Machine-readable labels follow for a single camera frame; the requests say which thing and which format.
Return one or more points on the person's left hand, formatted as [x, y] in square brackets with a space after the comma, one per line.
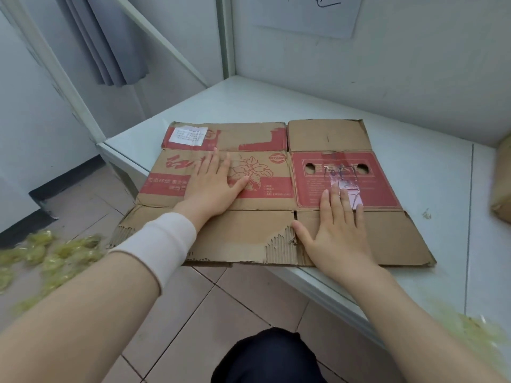
[209, 191]

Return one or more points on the person's right hand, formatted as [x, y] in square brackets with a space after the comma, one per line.
[339, 243]

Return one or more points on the red printed cardboard box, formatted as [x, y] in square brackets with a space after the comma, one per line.
[259, 231]

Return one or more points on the clear tape wad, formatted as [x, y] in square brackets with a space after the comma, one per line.
[471, 331]

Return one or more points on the green printed cardboard box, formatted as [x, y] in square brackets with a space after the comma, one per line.
[503, 183]

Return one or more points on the person's right forearm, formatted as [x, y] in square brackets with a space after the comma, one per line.
[399, 323]

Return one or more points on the person's left forearm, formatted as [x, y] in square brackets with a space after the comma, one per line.
[80, 311]

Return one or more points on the person's black trousers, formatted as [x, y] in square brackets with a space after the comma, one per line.
[267, 359]

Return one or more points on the white wrist sleeve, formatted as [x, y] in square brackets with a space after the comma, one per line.
[159, 243]

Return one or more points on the white metal shelf rack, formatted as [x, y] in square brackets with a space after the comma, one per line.
[225, 35]

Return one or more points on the pile of crumpled yellowish tape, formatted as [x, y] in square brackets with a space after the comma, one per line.
[60, 255]

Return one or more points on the grey curtain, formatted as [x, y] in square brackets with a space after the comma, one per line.
[108, 43]

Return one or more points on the white handwritten paper sign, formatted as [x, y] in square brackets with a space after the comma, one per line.
[279, 15]

